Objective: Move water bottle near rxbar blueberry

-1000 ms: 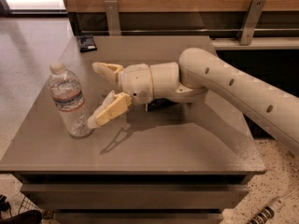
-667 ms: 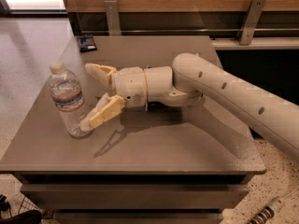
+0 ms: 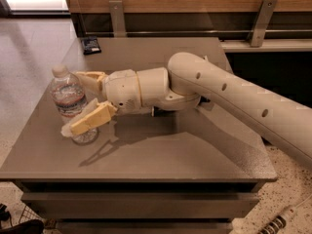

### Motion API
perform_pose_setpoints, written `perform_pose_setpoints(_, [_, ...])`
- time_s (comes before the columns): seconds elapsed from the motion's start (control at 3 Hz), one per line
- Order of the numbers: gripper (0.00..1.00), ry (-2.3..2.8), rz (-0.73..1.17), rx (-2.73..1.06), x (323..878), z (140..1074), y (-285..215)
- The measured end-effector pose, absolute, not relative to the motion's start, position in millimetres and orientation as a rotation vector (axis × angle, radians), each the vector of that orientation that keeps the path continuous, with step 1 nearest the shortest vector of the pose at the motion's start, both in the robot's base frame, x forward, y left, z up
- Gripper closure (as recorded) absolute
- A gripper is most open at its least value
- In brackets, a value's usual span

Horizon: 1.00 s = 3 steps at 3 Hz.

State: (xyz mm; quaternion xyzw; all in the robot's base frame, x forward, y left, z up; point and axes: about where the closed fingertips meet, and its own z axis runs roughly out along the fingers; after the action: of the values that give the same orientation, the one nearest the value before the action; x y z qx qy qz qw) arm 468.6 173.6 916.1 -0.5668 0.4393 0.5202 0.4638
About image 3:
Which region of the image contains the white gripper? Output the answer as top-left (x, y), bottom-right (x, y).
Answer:
top-left (60, 69), bottom-right (141, 137)

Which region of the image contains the clear plastic water bottle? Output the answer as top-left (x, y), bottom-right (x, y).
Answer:
top-left (49, 63), bottom-right (99, 145)

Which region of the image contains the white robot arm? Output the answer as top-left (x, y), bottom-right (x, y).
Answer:
top-left (61, 52), bottom-right (312, 166)

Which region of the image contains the dark blue rxbar wrapper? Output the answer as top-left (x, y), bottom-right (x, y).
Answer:
top-left (81, 36), bottom-right (101, 55)

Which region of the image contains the blue kettle chips bag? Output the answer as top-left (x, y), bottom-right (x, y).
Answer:
top-left (151, 106), bottom-right (162, 117)

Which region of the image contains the grey drawer cabinet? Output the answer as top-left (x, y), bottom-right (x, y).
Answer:
top-left (0, 37), bottom-right (278, 234)

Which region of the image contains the dark bag on floor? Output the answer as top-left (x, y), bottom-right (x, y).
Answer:
top-left (0, 219), bottom-right (44, 234)

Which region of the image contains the white power strip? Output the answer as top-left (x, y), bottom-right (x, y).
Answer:
top-left (257, 194), bottom-right (312, 234)

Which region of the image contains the wire basket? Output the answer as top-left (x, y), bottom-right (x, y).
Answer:
top-left (19, 205), bottom-right (43, 223)

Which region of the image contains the right metal bracket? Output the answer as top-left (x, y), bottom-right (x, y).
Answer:
top-left (250, 0), bottom-right (278, 48)

